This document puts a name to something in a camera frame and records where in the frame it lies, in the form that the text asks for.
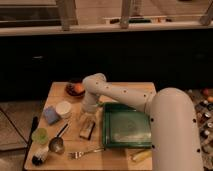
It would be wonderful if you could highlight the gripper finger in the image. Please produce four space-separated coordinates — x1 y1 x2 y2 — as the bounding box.
91 118 98 125
79 117 85 126

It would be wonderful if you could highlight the wooden block eraser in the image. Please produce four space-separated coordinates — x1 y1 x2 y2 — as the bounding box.
79 121 95 140

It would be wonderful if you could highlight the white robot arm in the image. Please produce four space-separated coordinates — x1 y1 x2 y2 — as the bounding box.
82 73 204 171

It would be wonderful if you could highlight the white round container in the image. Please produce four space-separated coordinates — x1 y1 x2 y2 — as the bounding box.
55 101 72 118

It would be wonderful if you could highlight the orange fruit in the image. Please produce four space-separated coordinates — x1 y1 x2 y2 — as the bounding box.
74 83 84 93

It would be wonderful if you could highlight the green plastic tray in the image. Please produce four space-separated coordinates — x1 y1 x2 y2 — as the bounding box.
102 102 152 148

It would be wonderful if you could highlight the dark red bowl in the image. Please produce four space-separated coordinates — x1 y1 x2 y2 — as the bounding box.
65 79 85 97

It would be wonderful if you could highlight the silver fork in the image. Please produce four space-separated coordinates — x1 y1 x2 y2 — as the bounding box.
68 147 105 159

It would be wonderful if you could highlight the metal measuring cup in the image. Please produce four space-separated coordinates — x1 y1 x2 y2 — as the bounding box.
49 123 68 154

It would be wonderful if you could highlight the green plastic cup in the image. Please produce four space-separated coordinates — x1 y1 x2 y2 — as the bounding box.
31 128 48 145

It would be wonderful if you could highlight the spice bottles rack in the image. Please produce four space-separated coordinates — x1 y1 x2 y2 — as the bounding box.
187 89 213 156

